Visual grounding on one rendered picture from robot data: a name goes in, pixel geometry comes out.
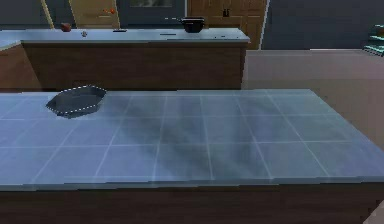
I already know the brown counter with blue tiled top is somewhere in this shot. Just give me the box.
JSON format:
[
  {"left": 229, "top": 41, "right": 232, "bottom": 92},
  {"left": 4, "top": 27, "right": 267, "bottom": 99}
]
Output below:
[{"left": 0, "top": 88, "right": 384, "bottom": 224}]

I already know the wooden cupboard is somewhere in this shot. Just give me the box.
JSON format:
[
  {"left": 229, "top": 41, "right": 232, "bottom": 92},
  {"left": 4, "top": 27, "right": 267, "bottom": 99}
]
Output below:
[{"left": 187, "top": 0, "right": 270, "bottom": 51}]

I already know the black pot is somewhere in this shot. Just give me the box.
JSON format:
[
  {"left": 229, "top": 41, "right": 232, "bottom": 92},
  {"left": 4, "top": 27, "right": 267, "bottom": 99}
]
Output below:
[{"left": 180, "top": 16, "right": 206, "bottom": 34}]

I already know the teal shelf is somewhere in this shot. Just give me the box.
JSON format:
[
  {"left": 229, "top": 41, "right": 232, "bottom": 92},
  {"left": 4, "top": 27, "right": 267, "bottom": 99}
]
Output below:
[{"left": 363, "top": 23, "right": 384, "bottom": 58}]

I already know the brown counter with pale blue top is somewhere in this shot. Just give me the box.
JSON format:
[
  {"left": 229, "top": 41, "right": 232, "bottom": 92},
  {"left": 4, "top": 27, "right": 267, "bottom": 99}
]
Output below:
[{"left": 0, "top": 27, "right": 251, "bottom": 92}]

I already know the dark framed window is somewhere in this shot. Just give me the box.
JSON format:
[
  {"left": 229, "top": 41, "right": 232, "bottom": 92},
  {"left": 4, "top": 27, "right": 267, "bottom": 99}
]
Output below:
[{"left": 116, "top": 0, "right": 188, "bottom": 29}]

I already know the dark grey shallow bowl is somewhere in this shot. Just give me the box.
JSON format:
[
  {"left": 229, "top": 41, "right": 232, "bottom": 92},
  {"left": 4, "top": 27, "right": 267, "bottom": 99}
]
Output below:
[{"left": 45, "top": 85, "right": 108, "bottom": 119}]

